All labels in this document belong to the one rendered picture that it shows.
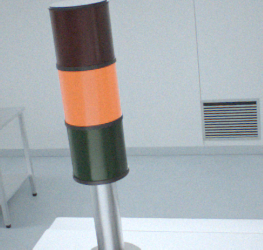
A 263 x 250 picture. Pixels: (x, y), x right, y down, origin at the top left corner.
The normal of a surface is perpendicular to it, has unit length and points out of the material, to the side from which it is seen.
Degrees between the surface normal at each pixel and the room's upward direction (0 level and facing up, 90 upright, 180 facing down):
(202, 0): 90
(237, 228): 0
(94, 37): 90
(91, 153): 90
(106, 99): 90
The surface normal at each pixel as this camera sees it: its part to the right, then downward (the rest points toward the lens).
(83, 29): 0.17, 0.30
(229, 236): -0.11, -0.94
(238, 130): -0.22, 0.34
